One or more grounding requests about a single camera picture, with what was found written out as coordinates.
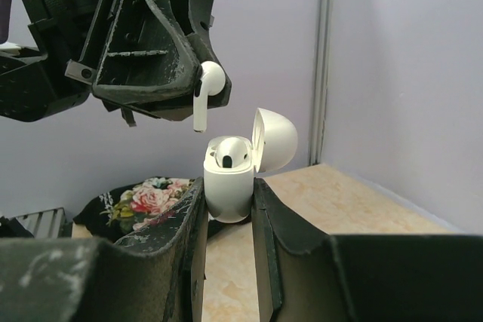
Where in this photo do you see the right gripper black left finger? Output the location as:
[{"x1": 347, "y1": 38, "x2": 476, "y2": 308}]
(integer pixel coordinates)
[{"x1": 1, "y1": 179, "x2": 208, "y2": 321}]

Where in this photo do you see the white earbud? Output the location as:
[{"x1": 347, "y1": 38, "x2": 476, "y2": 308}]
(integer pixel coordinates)
[
  {"x1": 192, "y1": 61, "x2": 226, "y2": 133},
  {"x1": 215, "y1": 136, "x2": 248, "y2": 169}
]

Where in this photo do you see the white earbud charging case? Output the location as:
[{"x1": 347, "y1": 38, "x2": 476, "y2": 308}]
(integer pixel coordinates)
[{"x1": 203, "y1": 108, "x2": 298, "y2": 224}]

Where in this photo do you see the black floral printed cloth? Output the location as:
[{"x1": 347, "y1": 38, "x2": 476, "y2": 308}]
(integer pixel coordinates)
[{"x1": 73, "y1": 176, "x2": 195, "y2": 242}]

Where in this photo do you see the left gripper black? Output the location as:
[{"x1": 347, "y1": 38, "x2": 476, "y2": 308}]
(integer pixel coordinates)
[{"x1": 1, "y1": 0, "x2": 214, "y2": 122}]

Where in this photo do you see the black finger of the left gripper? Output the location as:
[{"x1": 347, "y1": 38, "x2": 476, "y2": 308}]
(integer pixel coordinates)
[{"x1": 101, "y1": 27, "x2": 231, "y2": 122}]

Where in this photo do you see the aluminium frame corner post left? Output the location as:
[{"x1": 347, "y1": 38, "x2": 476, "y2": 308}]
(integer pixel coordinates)
[{"x1": 309, "y1": 0, "x2": 333, "y2": 166}]

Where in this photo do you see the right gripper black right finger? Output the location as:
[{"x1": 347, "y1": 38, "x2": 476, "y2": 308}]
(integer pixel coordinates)
[{"x1": 251, "y1": 179, "x2": 482, "y2": 321}]

